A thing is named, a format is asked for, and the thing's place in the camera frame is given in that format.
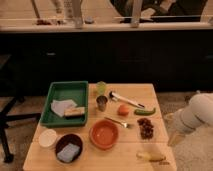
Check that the dark grape bunch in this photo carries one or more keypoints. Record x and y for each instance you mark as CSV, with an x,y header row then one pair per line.
x,y
146,128

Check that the green plastic cup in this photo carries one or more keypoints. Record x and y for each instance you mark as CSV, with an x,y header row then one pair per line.
x,y
101,87

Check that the small metal cup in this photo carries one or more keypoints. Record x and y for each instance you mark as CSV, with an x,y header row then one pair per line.
x,y
102,102

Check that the green pepper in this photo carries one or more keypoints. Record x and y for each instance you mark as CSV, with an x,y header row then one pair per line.
x,y
141,112

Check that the white handled spatula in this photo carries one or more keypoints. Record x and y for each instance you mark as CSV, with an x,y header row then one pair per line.
x,y
117,97

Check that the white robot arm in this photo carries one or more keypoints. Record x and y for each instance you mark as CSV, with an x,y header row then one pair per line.
x,y
198,112

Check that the green plastic tray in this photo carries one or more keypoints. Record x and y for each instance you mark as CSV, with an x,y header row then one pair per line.
x,y
75,90

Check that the dark brown bowl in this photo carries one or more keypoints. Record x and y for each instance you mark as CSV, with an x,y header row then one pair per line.
x,y
65,140

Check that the white folded cloth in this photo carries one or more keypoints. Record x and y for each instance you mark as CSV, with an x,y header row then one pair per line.
x,y
59,106

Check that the blue sponge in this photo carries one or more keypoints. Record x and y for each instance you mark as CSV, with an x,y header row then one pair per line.
x,y
68,153

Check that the yellow banana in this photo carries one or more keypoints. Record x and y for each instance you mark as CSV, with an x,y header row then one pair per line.
x,y
151,157

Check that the metal fork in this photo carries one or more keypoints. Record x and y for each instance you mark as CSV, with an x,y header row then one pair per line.
x,y
124,124

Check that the orange fruit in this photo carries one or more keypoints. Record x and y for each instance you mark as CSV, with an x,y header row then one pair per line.
x,y
123,110

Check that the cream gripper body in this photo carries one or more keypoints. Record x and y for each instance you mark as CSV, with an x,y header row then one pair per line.
x,y
176,135

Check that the tan sponge block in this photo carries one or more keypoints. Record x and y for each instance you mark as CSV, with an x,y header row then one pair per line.
x,y
71,112

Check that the orange bowl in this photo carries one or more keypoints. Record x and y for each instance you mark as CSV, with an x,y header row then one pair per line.
x,y
104,134

